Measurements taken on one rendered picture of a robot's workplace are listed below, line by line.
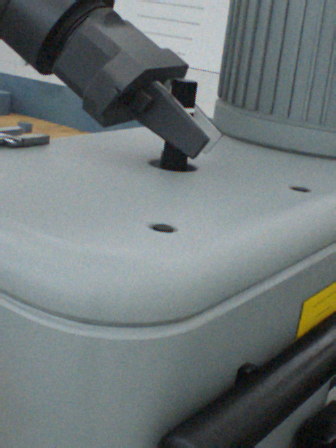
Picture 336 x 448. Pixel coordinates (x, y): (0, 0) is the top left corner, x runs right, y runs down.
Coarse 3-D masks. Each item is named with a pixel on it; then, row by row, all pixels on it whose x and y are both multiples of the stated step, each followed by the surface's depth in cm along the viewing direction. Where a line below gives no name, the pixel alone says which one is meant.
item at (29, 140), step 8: (0, 128) 59; (8, 128) 59; (16, 128) 60; (0, 136) 56; (8, 136) 57; (16, 136) 57; (24, 136) 57; (32, 136) 58; (40, 136) 58; (48, 136) 59; (0, 144) 56; (8, 144) 56; (16, 144) 56; (24, 144) 57; (32, 144) 57; (40, 144) 58
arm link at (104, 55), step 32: (32, 0) 54; (64, 0) 53; (96, 0) 56; (0, 32) 56; (32, 32) 54; (64, 32) 55; (96, 32) 53; (128, 32) 57; (32, 64) 57; (64, 64) 54; (96, 64) 53; (128, 64) 51; (160, 64) 54; (96, 96) 52; (128, 96) 55
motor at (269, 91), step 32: (256, 0) 68; (288, 0) 65; (320, 0) 64; (256, 32) 69; (288, 32) 66; (320, 32) 65; (224, 64) 74; (256, 64) 69; (288, 64) 67; (320, 64) 66; (224, 96) 73; (256, 96) 69; (288, 96) 67; (320, 96) 67; (224, 128) 73; (256, 128) 69; (288, 128) 68; (320, 128) 67
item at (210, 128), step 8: (168, 80) 57; (168, 88) 57; (200, 112) 56; (200, 120) 57; (208, 120) 57; (208, 128) 57; (216, 128) 57; (216, 136) 56; (208, 144) 57; (208, 152) 58
